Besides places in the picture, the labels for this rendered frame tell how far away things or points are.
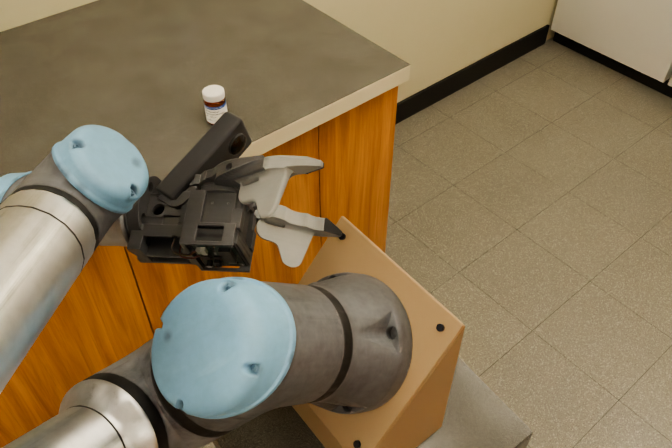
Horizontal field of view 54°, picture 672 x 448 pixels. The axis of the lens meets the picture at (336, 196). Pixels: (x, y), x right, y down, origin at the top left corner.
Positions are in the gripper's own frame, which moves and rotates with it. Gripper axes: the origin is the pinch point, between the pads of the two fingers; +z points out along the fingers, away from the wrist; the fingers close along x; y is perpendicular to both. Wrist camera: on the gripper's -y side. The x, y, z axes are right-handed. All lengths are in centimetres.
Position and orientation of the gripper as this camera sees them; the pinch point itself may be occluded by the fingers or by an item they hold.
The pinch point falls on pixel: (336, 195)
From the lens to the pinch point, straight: 65.3
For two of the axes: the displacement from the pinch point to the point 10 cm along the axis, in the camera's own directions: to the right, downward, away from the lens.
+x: -1.2, -4.6, -8.8
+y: -0.8, 8.9, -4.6
